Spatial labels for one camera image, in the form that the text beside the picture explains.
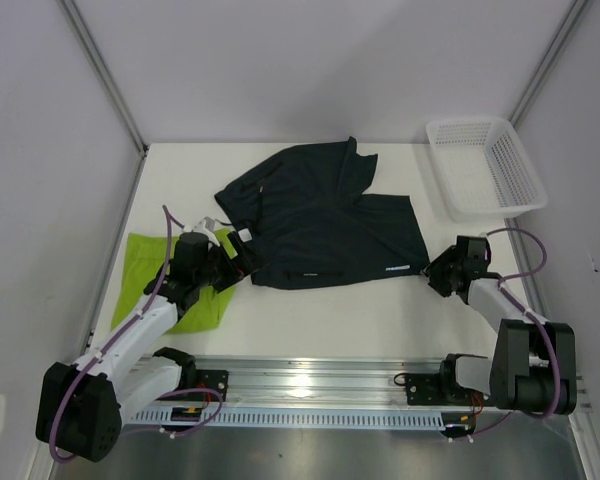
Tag perforated cable tray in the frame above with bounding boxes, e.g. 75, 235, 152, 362
130, 406, 445, 431

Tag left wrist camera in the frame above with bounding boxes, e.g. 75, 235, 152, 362
181, 216, 223, 246

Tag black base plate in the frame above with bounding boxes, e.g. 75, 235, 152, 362
393, 372, 494, 407
178, 369, 229, 403

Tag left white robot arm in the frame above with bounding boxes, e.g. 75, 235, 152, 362
35, 230, 263, 463

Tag right aluminium frame post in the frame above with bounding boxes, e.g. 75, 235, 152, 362
508, 0, 595, 129

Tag left aluminium frame post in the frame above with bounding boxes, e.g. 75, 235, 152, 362
57, 0, 147, 156

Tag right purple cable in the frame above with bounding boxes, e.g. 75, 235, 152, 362
442, 227, 566, 444

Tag aluminium mounting rail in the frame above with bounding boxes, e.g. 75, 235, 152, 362
129, 352, 592, 414

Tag aluminium frame post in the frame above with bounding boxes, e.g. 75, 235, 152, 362
57, 0, 147, 156
508, 0, 595, 129

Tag lime green shorts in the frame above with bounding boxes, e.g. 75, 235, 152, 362
110, 228, 239, 335

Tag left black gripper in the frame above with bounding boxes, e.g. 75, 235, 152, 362
194, 232, 266, 293

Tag dark green shorts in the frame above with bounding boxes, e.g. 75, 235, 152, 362
215, 138, 429, 290

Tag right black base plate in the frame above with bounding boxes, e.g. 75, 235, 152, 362
393, 372, 494, 407

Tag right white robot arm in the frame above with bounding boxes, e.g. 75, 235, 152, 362
424, 236, 577, 418

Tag white plastic basket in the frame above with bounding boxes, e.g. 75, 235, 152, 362
426, 117, 548, 222

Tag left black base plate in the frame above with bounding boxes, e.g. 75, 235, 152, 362
178, 369, 229, 403

